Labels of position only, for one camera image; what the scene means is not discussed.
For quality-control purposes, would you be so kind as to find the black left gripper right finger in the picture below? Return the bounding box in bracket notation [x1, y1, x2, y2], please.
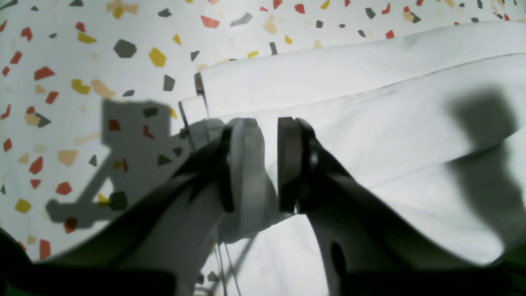
[277, 118, 525, 296]

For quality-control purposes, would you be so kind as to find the white T-shirt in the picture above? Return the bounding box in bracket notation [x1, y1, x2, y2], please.
[179, 21, 526, 296]

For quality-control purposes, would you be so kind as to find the terrazzo pattern table cloth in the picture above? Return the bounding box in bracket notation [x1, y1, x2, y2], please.
[0, 0, 526, 296]

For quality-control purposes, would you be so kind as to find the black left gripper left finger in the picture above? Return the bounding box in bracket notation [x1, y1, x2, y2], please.
[1, 125, 234, 296]

